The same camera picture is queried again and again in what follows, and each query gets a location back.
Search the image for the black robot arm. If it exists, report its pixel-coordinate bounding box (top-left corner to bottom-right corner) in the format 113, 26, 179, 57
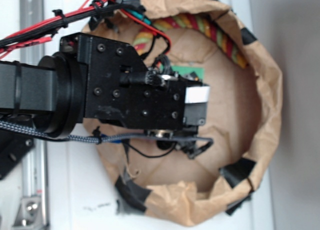
0, 33, 213, 159

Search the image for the red and black wire bundle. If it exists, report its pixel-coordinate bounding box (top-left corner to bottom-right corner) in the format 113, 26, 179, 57
0, 0, 173, 63

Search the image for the green rectangular block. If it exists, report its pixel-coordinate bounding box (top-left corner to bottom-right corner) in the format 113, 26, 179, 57
172, 65, 205, 82

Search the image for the brown paper bag bin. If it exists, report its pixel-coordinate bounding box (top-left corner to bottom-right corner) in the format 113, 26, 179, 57
97, 0, 283, 227

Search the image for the aluminium extrusion rail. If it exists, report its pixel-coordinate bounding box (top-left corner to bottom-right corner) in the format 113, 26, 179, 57
20, 0, 50, 230

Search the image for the multicolour twisted rope toy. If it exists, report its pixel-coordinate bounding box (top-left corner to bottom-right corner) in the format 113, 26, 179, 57
132, 13, 249, 69

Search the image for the metal corner bracket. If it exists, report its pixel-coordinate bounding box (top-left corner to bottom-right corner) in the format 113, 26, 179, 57
11, 196, 48, 230

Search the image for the grey braided cable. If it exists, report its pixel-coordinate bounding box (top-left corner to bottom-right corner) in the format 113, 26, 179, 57
0, 119, 215, 151

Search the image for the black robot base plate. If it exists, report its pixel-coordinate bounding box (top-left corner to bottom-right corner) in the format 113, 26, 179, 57
0, 131, 35, 181

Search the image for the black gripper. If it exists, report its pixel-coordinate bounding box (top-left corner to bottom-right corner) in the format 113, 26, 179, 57
59, 32, 211, 159

